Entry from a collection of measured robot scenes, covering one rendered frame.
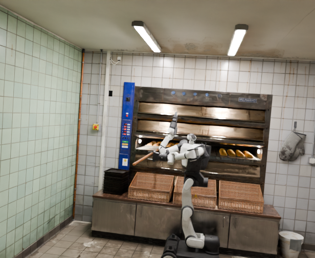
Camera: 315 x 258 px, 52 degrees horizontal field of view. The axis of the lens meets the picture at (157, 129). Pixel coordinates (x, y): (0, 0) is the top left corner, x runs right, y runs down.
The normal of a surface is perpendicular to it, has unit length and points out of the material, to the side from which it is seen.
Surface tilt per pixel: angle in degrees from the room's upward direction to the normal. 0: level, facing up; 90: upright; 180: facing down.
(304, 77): 90
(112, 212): 90
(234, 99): 92
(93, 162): 90
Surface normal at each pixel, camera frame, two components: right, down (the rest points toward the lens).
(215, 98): -0.15, 0.04
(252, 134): -0.11, -0.30
